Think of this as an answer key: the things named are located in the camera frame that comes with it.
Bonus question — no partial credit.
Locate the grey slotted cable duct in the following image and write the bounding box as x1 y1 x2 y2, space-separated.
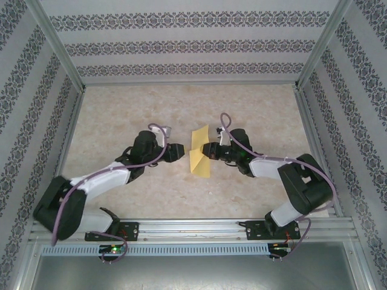
41 243 270 256

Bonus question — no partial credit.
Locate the aluminium table edge rail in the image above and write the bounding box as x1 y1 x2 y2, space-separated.
41 87 87 221
294 86 345 220

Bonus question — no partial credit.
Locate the right control board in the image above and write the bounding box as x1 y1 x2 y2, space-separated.
270 243 293 253

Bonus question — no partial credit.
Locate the thin aluminium wall strip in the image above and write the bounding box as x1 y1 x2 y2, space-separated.
81 80 300 88

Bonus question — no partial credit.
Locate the aluminium mounting rail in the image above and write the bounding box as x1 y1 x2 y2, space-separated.
28 219 359 242

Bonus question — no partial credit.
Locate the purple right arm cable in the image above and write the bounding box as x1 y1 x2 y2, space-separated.
220 112 336 260

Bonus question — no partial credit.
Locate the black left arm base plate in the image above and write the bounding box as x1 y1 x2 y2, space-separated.
84 221 140 242

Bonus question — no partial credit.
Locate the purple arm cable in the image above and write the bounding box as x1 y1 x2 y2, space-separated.
220 112 336 260
50 122 171 263

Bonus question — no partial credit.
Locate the left control board green LED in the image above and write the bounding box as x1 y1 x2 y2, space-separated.
99 243 128 254

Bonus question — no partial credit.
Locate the aluminium frame post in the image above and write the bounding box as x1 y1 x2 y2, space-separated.
24 0 87 93
294 0 354 91

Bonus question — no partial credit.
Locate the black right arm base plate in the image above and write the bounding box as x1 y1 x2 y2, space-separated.
238 220 303 242

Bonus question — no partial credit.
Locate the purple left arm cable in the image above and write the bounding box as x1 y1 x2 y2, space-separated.
50 122 171 263

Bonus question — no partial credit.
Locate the grey metal sheet panel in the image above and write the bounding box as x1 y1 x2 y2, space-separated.
30 255 363 290

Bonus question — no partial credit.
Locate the yellow paper sheet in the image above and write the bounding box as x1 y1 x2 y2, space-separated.
187 124 212 178

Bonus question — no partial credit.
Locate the aluminium frame bar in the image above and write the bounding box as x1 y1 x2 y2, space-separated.
349 240 376 290
11 238 43 290

